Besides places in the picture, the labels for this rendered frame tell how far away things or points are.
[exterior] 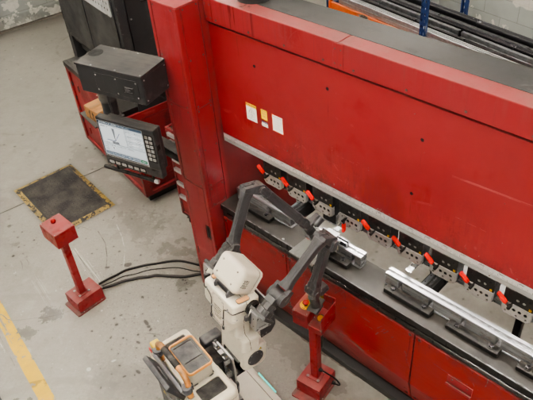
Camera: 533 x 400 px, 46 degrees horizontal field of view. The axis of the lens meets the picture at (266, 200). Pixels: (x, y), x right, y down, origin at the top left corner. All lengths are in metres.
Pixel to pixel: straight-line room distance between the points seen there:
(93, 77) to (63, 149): 3.01
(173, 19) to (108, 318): 2.39
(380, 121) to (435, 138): 0.30
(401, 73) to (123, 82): 1.67
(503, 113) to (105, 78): 2.25
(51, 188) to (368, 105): 3.95
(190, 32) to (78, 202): 2.83
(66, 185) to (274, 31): 3.53
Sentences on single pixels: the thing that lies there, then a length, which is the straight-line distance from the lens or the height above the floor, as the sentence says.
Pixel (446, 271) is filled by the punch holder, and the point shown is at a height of 1.24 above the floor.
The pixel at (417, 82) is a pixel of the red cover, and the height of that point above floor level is 2.24.
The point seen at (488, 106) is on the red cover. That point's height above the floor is 2.24.
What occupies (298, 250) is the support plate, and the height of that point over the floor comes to 1.00.
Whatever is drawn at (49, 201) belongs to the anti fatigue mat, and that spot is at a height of 0.01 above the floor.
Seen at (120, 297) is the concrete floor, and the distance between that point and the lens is 5.11.
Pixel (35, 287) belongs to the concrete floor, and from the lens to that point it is 5.44.
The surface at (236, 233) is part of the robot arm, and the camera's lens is 3.40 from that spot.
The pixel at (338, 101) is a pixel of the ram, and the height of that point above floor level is 1.97.
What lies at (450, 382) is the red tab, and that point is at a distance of 3.77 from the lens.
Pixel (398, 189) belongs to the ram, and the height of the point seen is 1.61.
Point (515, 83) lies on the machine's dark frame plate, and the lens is 2.77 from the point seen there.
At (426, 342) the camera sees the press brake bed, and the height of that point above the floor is 0.76.
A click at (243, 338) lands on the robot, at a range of 3.49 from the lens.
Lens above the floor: 3.64
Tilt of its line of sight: 40 degrees down
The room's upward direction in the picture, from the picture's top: 5 degrees counter-clockwise
